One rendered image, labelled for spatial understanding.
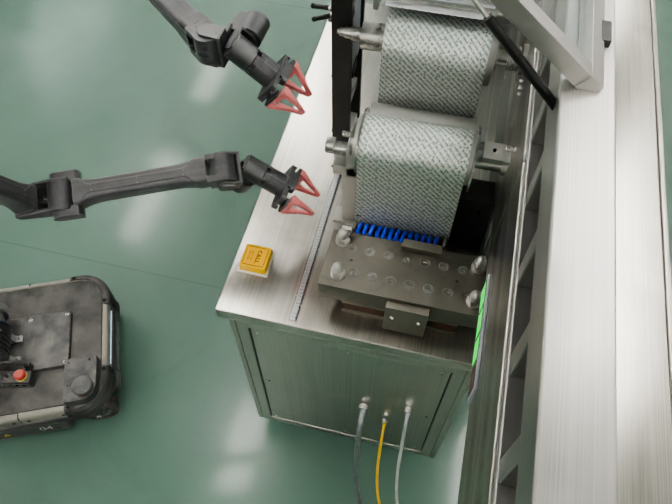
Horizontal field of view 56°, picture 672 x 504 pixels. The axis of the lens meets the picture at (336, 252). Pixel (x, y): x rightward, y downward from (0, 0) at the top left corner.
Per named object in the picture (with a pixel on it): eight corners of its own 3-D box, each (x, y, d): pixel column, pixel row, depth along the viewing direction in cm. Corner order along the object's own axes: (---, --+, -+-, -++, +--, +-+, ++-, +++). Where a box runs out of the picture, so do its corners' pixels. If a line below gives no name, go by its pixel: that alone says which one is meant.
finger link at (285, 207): (304, 227, 156) (272, 209, 153) (312, 204, 160) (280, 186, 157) (317, 215, 151) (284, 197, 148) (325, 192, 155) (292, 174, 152)
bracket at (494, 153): (483, 145, 138) (485, 139, 136) (510, 150, 137) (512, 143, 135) (481, 162, 135) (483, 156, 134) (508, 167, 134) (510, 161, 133)
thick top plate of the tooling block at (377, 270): (333, 242, 161) (333, 228, 156) (491, 273, 155) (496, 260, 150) (318, 295, 152) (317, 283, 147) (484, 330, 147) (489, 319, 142)
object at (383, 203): (355, 221, 158) (357, 173, 143) (448, 239, 155) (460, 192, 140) (354, 223, 158) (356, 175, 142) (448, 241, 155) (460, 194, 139)
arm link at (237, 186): (220, 186, 144) (215, 150, 145) (206, 201, 154) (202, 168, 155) (269, 185, 150) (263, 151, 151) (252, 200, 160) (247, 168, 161)
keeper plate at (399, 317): (383, 321, 155) (386, 299, 146) (424, 330, 154) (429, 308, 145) (381, 330, 154) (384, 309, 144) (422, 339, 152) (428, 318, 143)
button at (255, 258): (247, 247, 168) (246, 242, 166) (273, 253, 167) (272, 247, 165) (239, 269, 164) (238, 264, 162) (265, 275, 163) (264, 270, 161)
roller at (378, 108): (372, 126, 163) (374, 91, 153) (471, 143, 160) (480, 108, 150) (362, 160, 156) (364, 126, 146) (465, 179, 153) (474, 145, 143)
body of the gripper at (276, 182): (276, 211, 154) (250, 196, 151) (288, 179, 159) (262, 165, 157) (288, 199, 149) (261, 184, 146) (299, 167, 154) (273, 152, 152)
